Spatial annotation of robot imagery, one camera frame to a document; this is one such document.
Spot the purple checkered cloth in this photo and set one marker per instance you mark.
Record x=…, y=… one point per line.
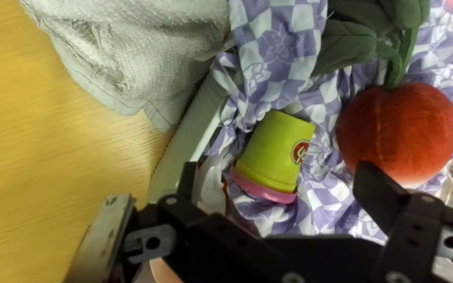
x=275, y=48

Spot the white plastic basket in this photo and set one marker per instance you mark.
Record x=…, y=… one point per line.
x=190, y=136

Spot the white towel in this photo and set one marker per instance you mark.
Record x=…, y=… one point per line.
x=135, y=55

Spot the yellow play-doh container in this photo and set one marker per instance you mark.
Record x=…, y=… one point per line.
x=270, y=160

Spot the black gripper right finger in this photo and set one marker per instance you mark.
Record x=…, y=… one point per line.
x=409, y=220

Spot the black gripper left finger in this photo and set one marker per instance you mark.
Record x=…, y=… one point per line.
x=116, y=248

